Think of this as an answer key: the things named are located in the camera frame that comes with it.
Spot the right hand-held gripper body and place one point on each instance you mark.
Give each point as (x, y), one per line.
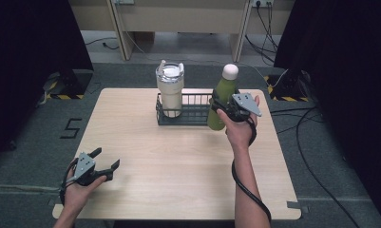
(242, 106)

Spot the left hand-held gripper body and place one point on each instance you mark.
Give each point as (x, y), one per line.
(85, 169)

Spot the green bottle with white cap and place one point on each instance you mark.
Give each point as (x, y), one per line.
(224, 90)

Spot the white tumbler with lid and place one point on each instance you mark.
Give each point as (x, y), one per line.
(169, 95)

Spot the person's right hand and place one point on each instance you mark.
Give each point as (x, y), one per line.
(240, 131)

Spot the person's left hand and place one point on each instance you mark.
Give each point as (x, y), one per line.
(77, 194)

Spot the stand base with striped tape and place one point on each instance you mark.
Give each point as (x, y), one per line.
(289, 90)
(77, 84)

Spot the beige wooden desk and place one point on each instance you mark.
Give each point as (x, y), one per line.
(185, 15)

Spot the black curtain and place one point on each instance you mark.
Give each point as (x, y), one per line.
(26, 63)
(352, 79)

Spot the grey tape piece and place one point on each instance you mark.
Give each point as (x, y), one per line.
(299, 206)

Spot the white wall socket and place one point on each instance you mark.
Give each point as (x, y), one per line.
(262, 2)

